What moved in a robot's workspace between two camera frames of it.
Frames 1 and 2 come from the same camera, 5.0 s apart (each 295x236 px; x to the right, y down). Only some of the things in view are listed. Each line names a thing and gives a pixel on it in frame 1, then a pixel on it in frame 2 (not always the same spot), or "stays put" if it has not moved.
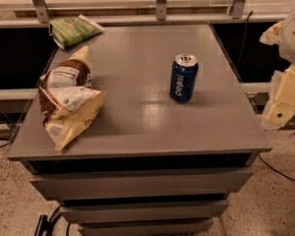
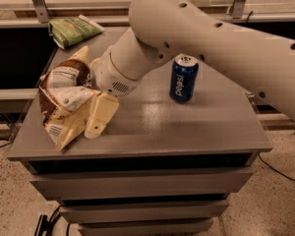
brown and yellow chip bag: (68, 99) stays put
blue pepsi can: (183, 78) stays put
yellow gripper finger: (290, 96) → (112, 84)
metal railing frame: (160, 18) stays put
